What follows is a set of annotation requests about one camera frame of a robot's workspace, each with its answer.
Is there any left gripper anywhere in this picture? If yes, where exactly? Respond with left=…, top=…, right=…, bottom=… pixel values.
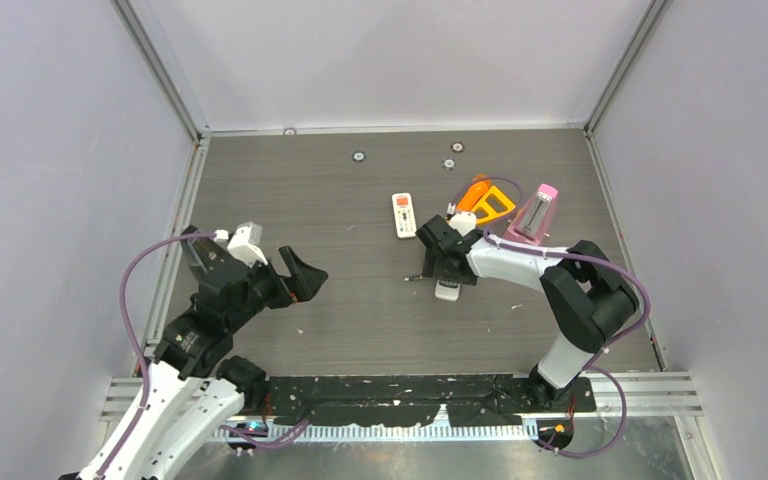
left=228, top=244, right=327, bottom=329

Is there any white grey remote control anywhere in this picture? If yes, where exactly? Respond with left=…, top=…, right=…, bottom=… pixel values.
left=434, top=280, right=461, bottom=302

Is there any white beige remote control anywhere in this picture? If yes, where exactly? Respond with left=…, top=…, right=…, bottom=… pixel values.
left=391, top=192, right=417, bottom=239

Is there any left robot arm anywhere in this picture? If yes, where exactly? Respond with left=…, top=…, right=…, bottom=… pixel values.
left=72, top=222, right=329, bottom=479

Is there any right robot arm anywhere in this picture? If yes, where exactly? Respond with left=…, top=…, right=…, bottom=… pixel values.
left=416, top=215, right=647, bottom=411

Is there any yellow triangle ruler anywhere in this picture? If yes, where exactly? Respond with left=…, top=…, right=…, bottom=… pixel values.
left=471, top=186, right=517, bottom=227

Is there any transparent black metronome cover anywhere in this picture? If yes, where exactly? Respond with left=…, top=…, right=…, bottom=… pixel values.
left=181, top=237, right=223, bottom=281

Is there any pink metronome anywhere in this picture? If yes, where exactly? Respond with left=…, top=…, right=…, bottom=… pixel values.
left=503, top=184, right=559, bottom=246

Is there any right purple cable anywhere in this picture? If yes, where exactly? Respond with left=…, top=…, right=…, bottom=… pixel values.
left=450, top=175, right=652, bottom=460

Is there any purple cable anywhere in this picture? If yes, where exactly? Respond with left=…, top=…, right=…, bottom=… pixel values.
left=92, top=230, right=220, bottom=480
left=450, top=175, right=652, bottom=460

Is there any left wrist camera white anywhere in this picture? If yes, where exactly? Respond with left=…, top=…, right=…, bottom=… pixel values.
left=213, top=222, right=269, bottom=267

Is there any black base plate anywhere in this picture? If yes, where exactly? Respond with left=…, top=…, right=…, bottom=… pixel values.
left=243, top=373, right=597, bottom=427

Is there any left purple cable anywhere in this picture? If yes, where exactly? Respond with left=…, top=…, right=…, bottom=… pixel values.
left=92, top=230, right=220, bottom=480

